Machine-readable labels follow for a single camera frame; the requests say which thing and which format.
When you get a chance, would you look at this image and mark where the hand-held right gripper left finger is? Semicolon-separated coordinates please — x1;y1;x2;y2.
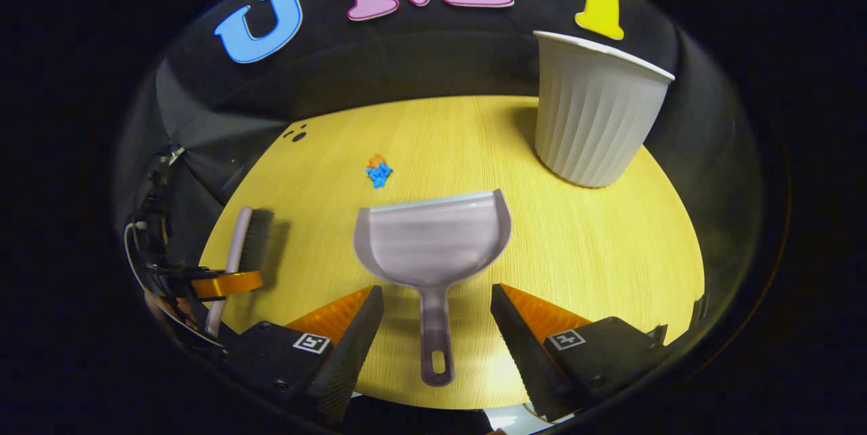
230;285;385;423

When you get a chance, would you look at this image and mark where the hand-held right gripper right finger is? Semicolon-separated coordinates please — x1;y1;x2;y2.
490;283;669;423

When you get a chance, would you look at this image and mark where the small pale pink broom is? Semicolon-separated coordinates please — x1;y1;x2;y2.
205;206;276;338

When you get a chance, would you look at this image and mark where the pale grey plastic dustpan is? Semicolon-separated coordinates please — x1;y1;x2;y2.
353;189;513;388

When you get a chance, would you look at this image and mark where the blue paper ball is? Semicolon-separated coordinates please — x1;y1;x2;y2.
366;163;394;190

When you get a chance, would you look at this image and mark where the white ribbed garbage bin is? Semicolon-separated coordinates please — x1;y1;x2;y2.
533;30;676;189

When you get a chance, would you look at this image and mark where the wooden desktop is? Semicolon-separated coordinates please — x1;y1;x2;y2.
199;95;706;411

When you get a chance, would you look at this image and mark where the black backdrop cloth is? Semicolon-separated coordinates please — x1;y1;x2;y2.
114;0;761;331

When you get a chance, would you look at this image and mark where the white cable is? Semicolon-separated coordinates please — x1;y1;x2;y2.
123;222;221;349

